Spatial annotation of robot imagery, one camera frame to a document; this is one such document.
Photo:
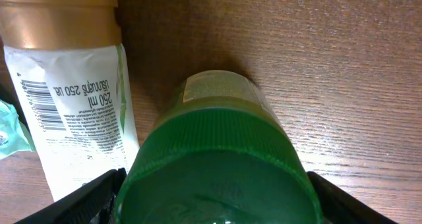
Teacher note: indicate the white tube gold cap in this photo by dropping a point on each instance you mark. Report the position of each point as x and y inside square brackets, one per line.
[69, 69]

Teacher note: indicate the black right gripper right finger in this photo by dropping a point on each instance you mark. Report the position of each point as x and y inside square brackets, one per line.
[340, 207]

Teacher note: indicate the green lid plastic jar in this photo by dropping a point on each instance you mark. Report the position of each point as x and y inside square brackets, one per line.
[218, 155]

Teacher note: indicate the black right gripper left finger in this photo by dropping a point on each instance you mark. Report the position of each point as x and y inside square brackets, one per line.
[93, 203]

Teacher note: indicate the light green pouch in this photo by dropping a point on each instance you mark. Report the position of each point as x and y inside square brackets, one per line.
[15, 137]

